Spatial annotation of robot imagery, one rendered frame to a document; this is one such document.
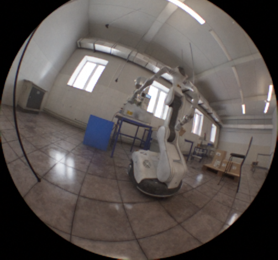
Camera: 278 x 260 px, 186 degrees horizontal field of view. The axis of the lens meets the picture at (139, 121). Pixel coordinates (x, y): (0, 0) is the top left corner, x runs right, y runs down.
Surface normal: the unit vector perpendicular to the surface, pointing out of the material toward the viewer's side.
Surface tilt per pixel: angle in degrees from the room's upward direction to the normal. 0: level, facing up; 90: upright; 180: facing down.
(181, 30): 180
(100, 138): 90
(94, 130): 90
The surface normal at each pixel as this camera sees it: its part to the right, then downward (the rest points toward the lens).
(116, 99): 0.33, 0.00
